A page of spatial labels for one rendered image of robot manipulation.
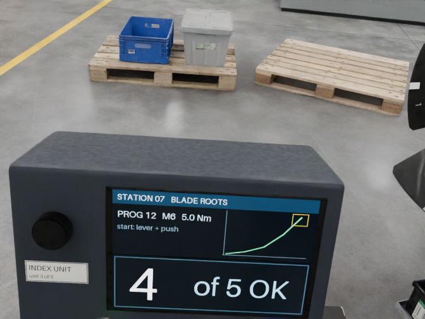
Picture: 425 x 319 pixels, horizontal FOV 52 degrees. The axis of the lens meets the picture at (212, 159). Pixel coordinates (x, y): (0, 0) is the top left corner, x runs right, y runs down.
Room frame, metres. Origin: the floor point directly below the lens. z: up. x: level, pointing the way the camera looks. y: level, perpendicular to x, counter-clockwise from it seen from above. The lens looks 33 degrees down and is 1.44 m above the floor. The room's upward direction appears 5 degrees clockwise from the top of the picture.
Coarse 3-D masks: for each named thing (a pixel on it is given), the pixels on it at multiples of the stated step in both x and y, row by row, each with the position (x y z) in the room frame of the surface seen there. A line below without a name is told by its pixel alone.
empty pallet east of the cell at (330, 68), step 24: (288, 48) 4.13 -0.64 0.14; (312, 48) 4.21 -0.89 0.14; (336, 48) 4.26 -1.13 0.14; (264, 72) 3.50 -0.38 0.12; (288, 72) 3.48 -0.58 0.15; (312, 72) 3.53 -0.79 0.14; (336, 72) 3.58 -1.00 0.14; (360, 72) 3.63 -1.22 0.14; (384, 72) 3.68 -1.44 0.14; (312, 96) 3.34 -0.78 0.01; (336, 96) 3.35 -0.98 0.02; (384, 96) 3.15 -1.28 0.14
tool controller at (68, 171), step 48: (48, 144) 0.32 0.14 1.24; (96, 144) 0.33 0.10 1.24; (144, 144) 0.34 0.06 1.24; (192, 144) 0.35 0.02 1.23; (240, 144) 0.36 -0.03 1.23; (288, 144) 0.37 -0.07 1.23; (48, 192) 0.26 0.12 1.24; (96, 192) 0.26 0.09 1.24; (144, 192) 0.26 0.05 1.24; (192, 192) 0.26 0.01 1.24; (240, 192) 0.27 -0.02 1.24; (288, 192) 0.27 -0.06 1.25; (336, 192) 0.27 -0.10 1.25; (48, 240) 0.24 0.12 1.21; (96, 240) 0.25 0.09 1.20; (144, 240) 0.25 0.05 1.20; (192, 240) 0.25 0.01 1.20; (240, 240) 0.26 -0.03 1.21; (288, 240) 0.26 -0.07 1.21; (48, 288) 0.24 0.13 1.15; (96, 288) 0.24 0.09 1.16; (192, 288) 0.24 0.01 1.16; (240, 288) 0.25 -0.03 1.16; (288, 288) 0.25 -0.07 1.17
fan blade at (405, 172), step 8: (424, 152) 0.78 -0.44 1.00; (408, 160) 0.79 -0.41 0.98; (416, 160) 0.78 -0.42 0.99; (424, 160) 0.77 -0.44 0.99; (400, 168) 0.78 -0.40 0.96; (408, 168) 0.78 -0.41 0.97; (416, 168) 0.77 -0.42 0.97; (424, 168) 0.76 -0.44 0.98; (400, 176) 0.77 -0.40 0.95; (408, 176) 0.76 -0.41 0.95; (416, 176) 0.76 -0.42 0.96; (424, 176) 0.75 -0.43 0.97; (400, 184) 0.76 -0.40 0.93; (408, 184) 0.75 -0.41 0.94; (416, 184) 0.74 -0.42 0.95; (424, 184) 0.74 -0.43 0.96; (408, 192) 0.74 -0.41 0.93; (416, 192) 0.73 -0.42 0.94; (424, 192) 0.72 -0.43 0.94; (416, 200) 0.72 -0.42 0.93; (424, 200) 0.71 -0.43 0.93
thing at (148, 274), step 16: (128, 256) 0.25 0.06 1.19; (144, 256) 0.25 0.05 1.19; (128, 272) 0.24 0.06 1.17; (144, 272) 0.24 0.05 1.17; (160, 272) 0.25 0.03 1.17; (128, 288) 0.24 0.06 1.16; (144, 288) 0.24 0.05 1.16; (160, 288) 0.24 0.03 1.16; (128, 304) 0.24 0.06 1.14; (144, 304) 0.24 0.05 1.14; (160, 304) 0.24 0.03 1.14
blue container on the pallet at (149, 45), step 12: (132, 24) 3.98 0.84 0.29; (144, 24) 3.98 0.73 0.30; (168, 24) 3.99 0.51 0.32; (120, 36) 3.40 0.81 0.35; (132, 36) 3.40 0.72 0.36; (144, 36) 3.98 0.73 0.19; (156, 36) 3.99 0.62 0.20; (168, 36) 3.48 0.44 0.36; (120, 48) 3.40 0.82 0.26; (132, 48) 3.41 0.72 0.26; (144, 48) 3.40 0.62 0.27; (156, 48) 3.41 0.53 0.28; (168, 48) 3.57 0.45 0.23; (120, 60) 3.39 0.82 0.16; (132, 60) 3.41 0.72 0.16; (144, 60) 3.41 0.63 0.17; (156, 60) 3.41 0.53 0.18; (168, 60) 3.49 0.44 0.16
